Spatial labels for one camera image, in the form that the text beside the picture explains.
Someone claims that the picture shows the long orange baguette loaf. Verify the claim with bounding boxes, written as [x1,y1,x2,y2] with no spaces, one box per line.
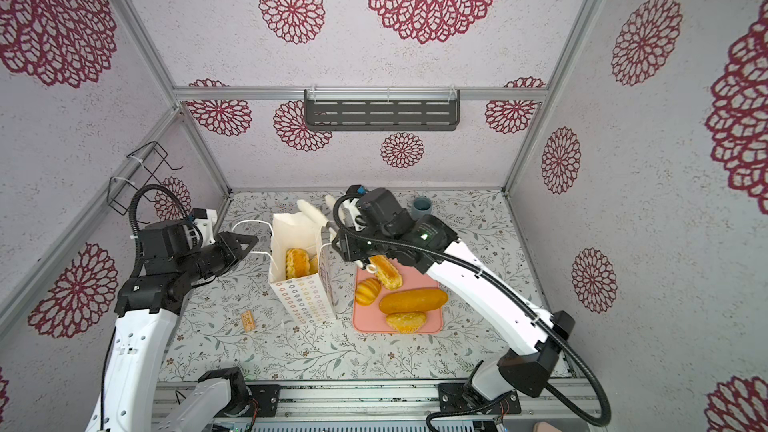
[379,288,449,314]

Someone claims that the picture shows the metal base rail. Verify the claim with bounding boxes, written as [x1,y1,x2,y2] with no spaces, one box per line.
[149,379,577,432]

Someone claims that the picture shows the round yellow crusty bun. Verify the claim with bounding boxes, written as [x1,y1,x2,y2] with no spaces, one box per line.
[386,312,427,334]

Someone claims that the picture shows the printed white paper bag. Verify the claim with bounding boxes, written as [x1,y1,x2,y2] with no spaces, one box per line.
[267,200,336,324]

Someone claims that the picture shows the black wire wall rack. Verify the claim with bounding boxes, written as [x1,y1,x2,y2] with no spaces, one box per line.
[105,141,183,216]

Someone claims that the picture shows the black corrugated left cable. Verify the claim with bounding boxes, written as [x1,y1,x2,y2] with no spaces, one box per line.
[127,184,190,241]

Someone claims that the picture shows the black corrugated right cable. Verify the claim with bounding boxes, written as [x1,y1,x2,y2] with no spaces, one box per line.
[332,191,613,432]

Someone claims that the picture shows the wavy-edged yellow pastry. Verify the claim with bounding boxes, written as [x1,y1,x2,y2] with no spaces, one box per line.
[369,255,403,290]

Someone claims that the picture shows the small wooden block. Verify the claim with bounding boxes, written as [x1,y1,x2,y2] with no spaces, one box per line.
[240,310,256,333]

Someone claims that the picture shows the teal ceramic cup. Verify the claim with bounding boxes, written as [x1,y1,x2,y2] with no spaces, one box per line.
[410,196,432,220]

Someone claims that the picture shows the steel tongs with cream tips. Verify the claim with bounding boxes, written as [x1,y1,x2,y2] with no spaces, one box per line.
[297,198,364,239]

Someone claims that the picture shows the black corrugated cable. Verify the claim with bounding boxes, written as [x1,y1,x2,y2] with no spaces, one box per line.
[127,184,190,241]
[332,191,613,432]

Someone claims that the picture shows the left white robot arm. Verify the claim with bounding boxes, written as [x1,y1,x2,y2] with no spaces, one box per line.
[87,209,258,431]

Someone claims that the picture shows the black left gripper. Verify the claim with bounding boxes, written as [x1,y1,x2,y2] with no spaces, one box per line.
[178,231,259,284]

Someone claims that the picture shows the long striped bread roll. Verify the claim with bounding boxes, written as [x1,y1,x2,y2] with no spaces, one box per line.
[285,248,311,280]

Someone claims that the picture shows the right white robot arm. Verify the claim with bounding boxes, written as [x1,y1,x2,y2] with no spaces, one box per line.
[330,186,575,399]

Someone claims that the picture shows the grey wall shelf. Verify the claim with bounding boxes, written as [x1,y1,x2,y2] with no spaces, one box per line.
[304,89,461,132]

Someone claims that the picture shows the small round striped bun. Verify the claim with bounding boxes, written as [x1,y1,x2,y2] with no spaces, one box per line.
[355,277,382,306]

